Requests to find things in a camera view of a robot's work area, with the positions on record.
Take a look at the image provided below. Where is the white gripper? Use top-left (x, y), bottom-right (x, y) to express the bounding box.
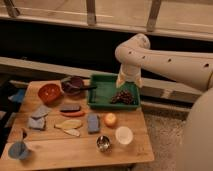
top-left (116, 64), bottom-right (143, 88)

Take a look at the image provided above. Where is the blue sponge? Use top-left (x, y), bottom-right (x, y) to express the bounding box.
top-left (87, 114), bottom-right (100, 134)

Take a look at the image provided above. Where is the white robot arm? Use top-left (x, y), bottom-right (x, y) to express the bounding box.
top-left (115, 33), bottom-right (213, 171)

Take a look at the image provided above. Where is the green plastic tray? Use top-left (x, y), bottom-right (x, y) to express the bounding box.
top-left (87, 74), bottom-right (140, 110)

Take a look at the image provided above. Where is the dark grape bunch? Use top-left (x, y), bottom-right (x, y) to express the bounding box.
top-left (110, 90), bottom-right (134, 105)

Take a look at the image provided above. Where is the black spoon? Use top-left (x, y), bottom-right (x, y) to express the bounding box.
top-left (65, 86), bottom-right (97, 92)

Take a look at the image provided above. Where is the orange fruit toy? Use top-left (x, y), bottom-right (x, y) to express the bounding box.
top-left (104, 113), bottom-right (117, 127)

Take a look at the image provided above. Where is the white plastic cup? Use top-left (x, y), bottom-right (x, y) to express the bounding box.
top-left (115, 126), bottom-right (133, 145)

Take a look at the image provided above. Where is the small metal cup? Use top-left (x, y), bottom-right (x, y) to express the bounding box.
top-left (96, 135), bottom-right (111, 152)

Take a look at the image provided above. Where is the yellow banana toy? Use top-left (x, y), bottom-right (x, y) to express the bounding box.
top-left (54, 119), bottom-right (82, 130)

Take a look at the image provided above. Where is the small cream shell piece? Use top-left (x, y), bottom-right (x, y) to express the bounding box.
top-left (63, 129), bottom-right (80, 137)

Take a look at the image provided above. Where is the orange plastic bowl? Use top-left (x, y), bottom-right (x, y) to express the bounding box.
top-left (38, 83), bottom-right (61, 104)

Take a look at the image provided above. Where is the grey blue cloth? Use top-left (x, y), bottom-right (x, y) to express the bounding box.
top-left (28, 105), bottom-right (51, 130)

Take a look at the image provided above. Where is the blue cloth at table edge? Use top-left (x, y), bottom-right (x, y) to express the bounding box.
top-left (9, 89), bottom-right (26, 103)

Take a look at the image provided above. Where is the blue cup with utensil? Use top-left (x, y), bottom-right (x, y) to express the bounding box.
top-left (7, 128), bottom-right (32, 161)

